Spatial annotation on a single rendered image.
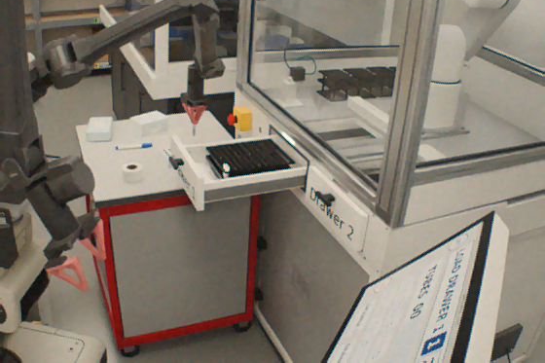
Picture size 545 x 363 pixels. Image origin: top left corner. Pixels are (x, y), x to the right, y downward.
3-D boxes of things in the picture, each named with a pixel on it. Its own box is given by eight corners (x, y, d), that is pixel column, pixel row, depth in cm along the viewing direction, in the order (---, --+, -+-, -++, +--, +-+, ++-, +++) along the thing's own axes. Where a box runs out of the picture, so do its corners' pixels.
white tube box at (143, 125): (141, 136, 206) (141, 124, 204) (130, 129, 212) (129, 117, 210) (168, 128, 215) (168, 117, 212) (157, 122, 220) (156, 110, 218)
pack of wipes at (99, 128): (110, 141, 201) (109, 130, 199) (86, 142, 199) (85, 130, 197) (113, 126, 214) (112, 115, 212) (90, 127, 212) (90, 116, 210)
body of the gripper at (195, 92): (196, 95, 187) (197, 75, 183) (210, 104, 179) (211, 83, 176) (179, 98, 183) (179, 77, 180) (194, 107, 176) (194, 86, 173)
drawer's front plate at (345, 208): (356, 253, 138) (363, 217, 133) (305, 199, 161) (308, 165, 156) (362, 251, 139) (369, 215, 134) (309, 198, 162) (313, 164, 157)
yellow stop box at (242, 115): (237, 132, 196) (238, 113, 193) (231, 125, 202) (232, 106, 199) (250, 130, 198) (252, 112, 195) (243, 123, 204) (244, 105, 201)
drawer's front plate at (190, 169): (198, 212, 151) (198, 177, 146) (170, 166, 174) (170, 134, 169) (203, 211, 151) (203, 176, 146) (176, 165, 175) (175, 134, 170)
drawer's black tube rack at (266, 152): (224, 192, 158) (225, 171, 155) (205, 164, 172) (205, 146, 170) (293, 180, 167) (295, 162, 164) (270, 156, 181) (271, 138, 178)
